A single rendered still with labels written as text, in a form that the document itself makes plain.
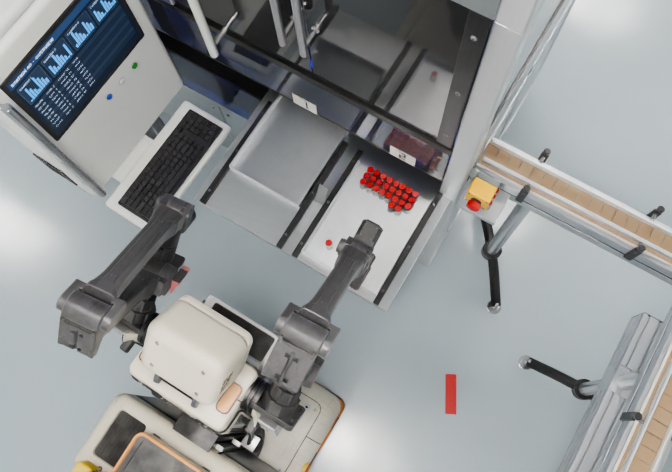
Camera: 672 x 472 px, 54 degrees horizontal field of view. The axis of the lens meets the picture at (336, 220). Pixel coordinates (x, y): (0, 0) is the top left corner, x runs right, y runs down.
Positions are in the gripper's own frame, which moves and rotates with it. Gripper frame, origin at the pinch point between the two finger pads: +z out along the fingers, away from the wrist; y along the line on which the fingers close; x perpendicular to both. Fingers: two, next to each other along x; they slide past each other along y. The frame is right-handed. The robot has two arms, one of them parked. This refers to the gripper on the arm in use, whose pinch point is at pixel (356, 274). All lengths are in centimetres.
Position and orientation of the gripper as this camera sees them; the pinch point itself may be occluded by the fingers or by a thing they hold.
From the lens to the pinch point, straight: 179.7
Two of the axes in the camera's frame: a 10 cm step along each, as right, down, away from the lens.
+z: 0.5, 2.9, 9.6
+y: 5.2, -8.3, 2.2
